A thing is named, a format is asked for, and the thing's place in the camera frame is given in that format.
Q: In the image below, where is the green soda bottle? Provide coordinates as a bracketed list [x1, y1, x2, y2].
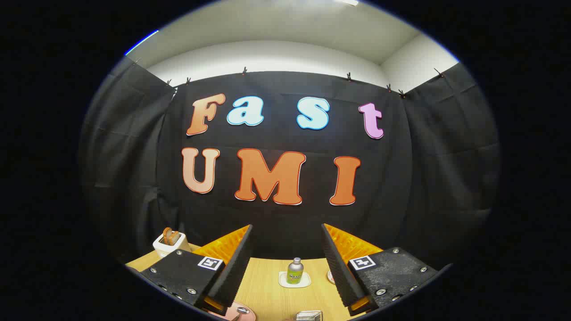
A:
[286, 257, 304, 284]

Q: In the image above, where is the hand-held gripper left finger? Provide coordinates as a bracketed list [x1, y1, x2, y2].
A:
[139, 224, 255, 317]

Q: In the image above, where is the small white coaster tray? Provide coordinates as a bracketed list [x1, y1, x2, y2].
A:
[278, 271, 311, 288]

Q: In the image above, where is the white toaster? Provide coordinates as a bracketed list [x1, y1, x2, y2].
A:
[153, 231, 187, 258]

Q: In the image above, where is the pink round plate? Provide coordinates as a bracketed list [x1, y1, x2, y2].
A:
[206, 300, 256, 321]

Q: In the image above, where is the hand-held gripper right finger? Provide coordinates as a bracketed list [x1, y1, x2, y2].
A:
[321, 223, 453, 317]

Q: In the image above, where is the row of small cloth clips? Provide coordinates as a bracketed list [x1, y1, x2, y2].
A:
[134, 57, 447, 99]

